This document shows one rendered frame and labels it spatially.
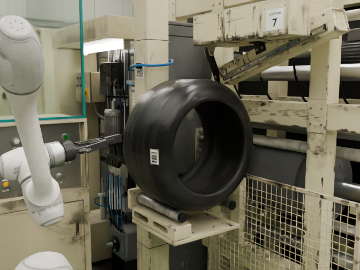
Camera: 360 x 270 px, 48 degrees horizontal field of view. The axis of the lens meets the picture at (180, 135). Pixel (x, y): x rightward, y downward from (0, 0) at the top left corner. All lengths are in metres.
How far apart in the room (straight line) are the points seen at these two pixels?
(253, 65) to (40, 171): 1.12
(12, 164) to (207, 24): 1.11
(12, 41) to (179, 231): 1.07
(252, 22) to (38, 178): 1.06
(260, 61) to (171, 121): 0.57
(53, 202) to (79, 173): 0.87
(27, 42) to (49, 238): 1.42
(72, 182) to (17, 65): 1.33
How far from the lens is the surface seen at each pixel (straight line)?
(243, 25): 1.80
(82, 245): 2.26
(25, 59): 0.93
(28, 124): 1.16
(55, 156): 1.44
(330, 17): 1.70
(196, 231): 1.81
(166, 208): 1.75
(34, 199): 1.33
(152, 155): 1.55
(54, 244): 2.20
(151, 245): 2.11
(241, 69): 1.98
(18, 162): 1.41
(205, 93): 1.65
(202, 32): 2.01
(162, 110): 1.57
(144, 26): 1.96
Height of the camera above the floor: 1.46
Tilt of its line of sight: 8 degrees down
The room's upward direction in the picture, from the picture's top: straight up
